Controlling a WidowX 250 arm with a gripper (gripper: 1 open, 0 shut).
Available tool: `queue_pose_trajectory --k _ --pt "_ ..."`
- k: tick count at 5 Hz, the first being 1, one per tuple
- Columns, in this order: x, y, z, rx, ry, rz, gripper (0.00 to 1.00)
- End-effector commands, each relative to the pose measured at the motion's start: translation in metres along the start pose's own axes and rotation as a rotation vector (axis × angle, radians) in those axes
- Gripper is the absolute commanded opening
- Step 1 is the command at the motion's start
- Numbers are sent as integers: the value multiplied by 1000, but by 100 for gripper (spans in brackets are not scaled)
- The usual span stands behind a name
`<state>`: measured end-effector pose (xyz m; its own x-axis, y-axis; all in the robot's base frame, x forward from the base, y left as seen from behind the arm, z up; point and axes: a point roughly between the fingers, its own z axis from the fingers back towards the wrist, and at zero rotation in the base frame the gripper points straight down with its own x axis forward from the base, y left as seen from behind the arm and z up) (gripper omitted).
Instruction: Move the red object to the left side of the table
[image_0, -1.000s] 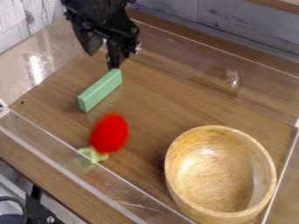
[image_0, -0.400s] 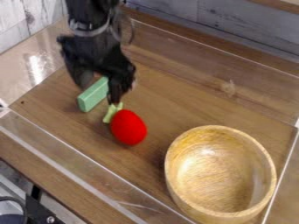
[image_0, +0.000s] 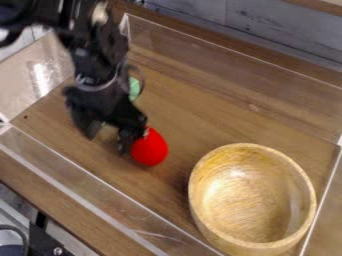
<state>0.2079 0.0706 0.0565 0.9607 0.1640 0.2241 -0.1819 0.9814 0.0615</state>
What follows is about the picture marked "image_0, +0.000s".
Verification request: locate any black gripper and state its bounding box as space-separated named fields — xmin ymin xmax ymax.
xmin=63 ymin=78 xmax=147 ymax=154

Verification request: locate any red plush strawberry toy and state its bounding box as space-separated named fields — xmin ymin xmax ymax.
xmin=130 ymin=127 xmax=169 ymax=167

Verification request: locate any round wooden bowl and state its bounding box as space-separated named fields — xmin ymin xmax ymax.
xmin=189 ymin=143 xmax=317 ymax=256

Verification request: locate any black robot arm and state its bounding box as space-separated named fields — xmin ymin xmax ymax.
xmin=0 ymin=0 xmax=147 ymax=154

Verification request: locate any green rectangular block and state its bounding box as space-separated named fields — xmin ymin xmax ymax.
xmin=99 ymin=76 xmax=142 ymax=129

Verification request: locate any black metal stand base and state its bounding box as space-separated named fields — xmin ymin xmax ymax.
xmin=29 ymin=212 xmax=75 ymax=256

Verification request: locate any clear acrylic corner bracket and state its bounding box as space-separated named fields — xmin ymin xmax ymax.
xmin=119 ymin=13 xmax=131 ymax=39

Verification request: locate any black cable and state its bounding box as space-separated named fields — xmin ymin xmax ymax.
xmin=0 ymin=223 xmax=33 ymax=256

